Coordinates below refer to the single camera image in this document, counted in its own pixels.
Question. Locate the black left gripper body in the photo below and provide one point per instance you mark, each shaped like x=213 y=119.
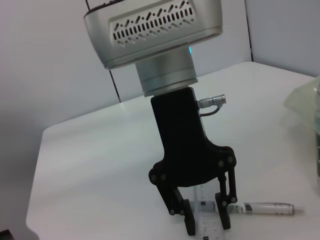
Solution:
x=180 y=150

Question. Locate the black box-shaped object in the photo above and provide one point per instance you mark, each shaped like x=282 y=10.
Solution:
x=6 y=235

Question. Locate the translucent green fruit plate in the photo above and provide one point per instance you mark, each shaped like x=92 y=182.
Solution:
x=302 y=100

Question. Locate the clear green-label water bottle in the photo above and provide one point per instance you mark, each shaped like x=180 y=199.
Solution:
x=318 y=140

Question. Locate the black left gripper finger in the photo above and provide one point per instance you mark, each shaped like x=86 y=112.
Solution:
x=226 y=197
x=175 y=202

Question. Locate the silver ballpoint pen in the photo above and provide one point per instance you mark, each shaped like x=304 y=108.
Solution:
x=262 y=208

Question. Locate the clear plastic ruler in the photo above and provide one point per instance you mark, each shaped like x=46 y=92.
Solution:
x=207 y=220

